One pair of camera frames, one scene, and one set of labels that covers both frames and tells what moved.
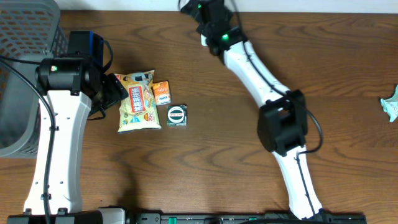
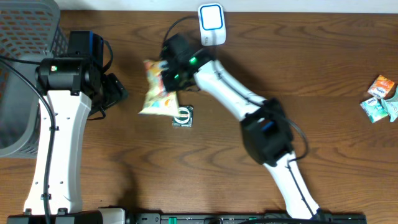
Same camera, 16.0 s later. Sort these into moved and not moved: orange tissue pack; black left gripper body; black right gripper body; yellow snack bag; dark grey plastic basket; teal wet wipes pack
Moved: orange tissue pack; yellow snack bag; black right gripper body
Not moved: dark grey plastic basket; black left gripper body; teal wet wipes pack
